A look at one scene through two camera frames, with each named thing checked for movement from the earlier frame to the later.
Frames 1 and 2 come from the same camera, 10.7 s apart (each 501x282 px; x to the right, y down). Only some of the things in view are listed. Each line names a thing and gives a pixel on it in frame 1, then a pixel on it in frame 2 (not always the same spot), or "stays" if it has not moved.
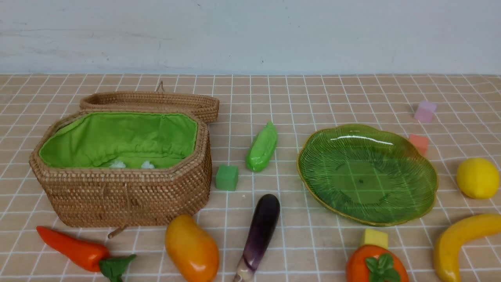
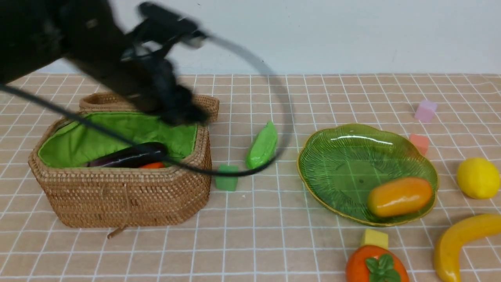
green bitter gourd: x=261 y=147 stays
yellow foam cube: x=372 y=237 stays
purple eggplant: x=265 y=217 -> x=133 y=156
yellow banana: x=447 y=249 stays
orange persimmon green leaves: x=369 y=263 stays
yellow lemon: x=478 y=178 stays
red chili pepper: x=92 y=256 -> x=155 y=165
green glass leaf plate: x=366 y=175 stays
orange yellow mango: x=193 y=250 -> x=400 y=196
